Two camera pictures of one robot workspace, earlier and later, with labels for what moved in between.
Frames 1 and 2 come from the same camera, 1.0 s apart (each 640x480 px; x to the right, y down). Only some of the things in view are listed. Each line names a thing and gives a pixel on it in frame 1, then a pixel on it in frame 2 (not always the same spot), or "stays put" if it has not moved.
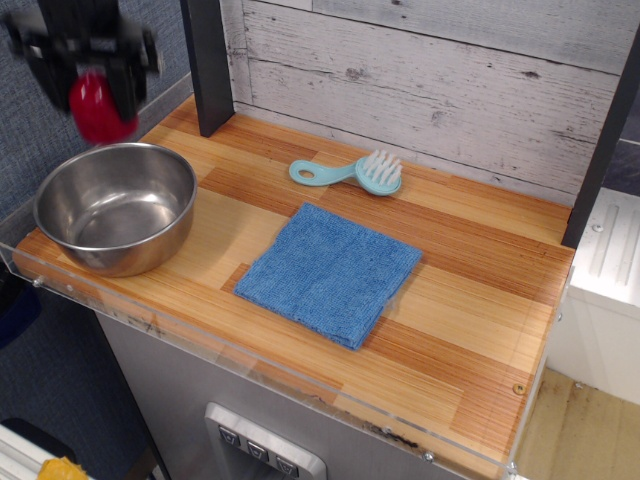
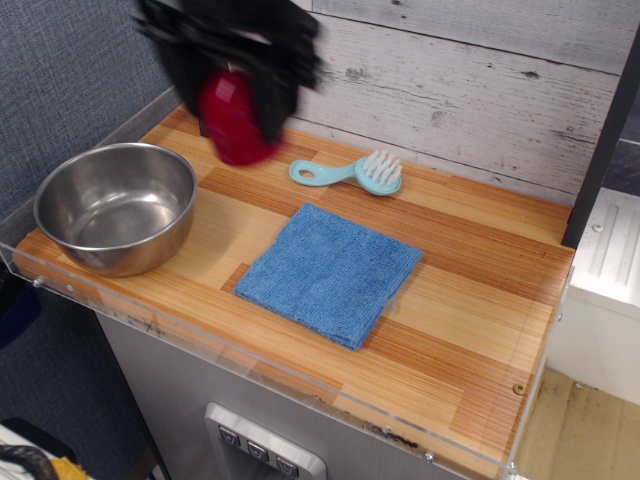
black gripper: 69,32 → 200,37
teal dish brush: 377,172 stays put
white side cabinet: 595,334 stays put
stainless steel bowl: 124,210 stays put
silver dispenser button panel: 237,448 stays put
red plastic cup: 96,109 → 230,104
